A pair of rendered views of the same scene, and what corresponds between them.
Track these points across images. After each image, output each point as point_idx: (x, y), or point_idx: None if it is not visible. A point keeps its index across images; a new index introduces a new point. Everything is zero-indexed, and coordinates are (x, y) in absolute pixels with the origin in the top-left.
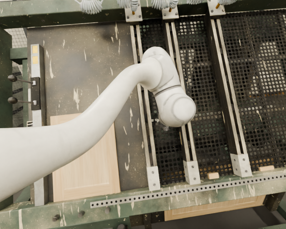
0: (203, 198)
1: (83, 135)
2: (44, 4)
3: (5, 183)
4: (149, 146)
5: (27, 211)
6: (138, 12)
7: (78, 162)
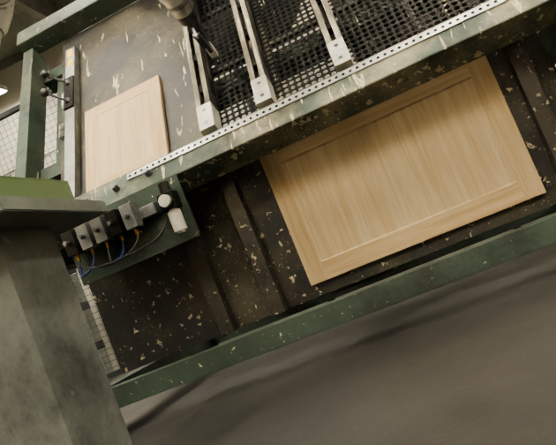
0: (281, 116)
1: None
2: (78, 3)
3: None
4: (199, 86)
5: None
6: None
7: (116, 147)
